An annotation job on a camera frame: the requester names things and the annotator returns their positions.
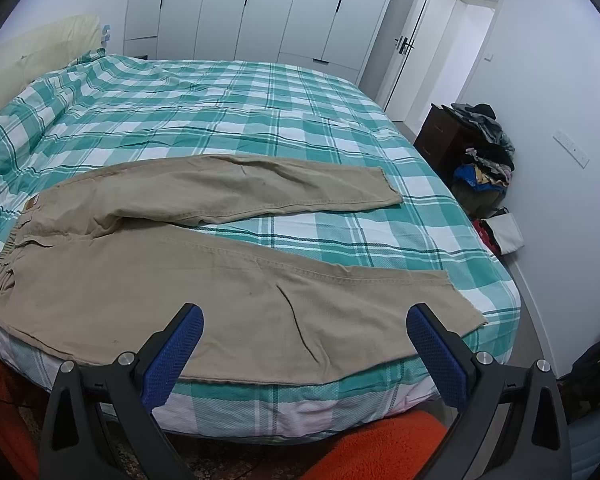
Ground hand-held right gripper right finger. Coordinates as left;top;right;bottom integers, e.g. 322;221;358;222
405;302;573;480

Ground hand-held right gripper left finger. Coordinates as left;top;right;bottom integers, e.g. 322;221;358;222
37;302;206;480

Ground beige pants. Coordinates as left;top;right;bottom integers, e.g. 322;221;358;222
0;154;487;386

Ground person's orange fleece trousers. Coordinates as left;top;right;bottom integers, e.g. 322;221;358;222
0;340;452;480

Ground red bag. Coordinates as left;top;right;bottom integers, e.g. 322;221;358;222
472;218;502;253

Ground white bag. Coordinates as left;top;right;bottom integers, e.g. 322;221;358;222
480;209;525;256

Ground dark cloth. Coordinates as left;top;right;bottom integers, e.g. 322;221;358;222
562;302;600;413

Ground pile of clothes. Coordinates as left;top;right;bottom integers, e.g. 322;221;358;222
442;102;517;211

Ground dark wooden nightstand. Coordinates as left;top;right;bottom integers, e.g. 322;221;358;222
414;104;476;171

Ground bed with green plaid sheet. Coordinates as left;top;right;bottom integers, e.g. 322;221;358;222
0;49;523;443

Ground white door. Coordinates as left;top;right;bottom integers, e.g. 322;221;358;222
375;0;463;122

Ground white wardrobe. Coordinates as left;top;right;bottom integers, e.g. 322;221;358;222
124;0;416;91

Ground white wall outlet panel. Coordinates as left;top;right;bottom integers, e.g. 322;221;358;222
552;129;591;169

